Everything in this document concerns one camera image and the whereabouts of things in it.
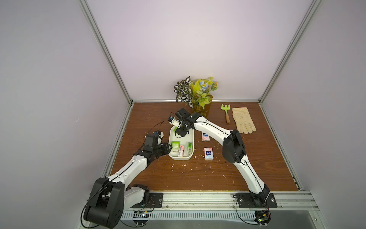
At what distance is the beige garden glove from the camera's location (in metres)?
1.03

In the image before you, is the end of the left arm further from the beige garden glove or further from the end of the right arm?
the beige garden glove

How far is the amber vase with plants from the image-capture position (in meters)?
0.92
